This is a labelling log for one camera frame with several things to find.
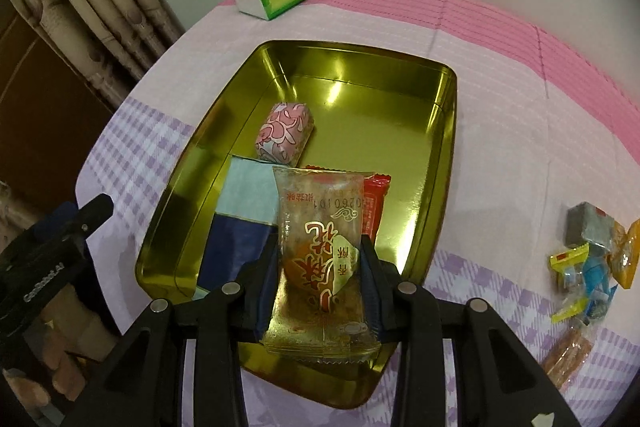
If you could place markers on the pink floral snack packet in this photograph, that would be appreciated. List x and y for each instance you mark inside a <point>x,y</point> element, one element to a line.
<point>282,132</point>

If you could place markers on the red snack packet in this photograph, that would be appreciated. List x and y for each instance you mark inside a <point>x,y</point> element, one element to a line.
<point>372,207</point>

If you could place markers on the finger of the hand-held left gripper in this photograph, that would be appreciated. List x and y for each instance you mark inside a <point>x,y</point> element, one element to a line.
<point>55,217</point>
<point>95,212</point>

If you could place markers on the grey foil snack packet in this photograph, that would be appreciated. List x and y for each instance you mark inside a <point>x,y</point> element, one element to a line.
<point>587,224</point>

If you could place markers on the clear snack packets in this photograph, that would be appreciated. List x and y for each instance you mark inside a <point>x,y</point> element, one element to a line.
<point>565,357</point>

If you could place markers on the clear candy with yellow edge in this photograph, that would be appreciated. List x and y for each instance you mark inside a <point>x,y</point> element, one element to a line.
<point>572,311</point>
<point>570,262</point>

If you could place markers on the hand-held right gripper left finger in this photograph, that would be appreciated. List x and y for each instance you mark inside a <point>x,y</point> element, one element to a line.
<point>262,307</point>

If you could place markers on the clear pastry packet gold print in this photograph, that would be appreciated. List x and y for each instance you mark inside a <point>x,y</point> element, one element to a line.
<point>320,267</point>

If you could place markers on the yellow snack packet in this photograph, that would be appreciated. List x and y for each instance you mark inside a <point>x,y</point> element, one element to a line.
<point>627,252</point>

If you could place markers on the navy and light blue packet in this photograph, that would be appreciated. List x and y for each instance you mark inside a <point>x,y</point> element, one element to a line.
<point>240,217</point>

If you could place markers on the person's left hand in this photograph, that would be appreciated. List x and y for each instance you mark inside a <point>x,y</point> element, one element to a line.
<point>85,332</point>

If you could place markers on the maroon tin box gold inside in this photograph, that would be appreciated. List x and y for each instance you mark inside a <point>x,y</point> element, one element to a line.
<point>350,147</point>

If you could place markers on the brown wooden door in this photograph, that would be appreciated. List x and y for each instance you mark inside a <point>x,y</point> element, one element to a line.
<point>45,107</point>

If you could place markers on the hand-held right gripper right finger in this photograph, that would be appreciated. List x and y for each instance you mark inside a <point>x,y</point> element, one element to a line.
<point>371,297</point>

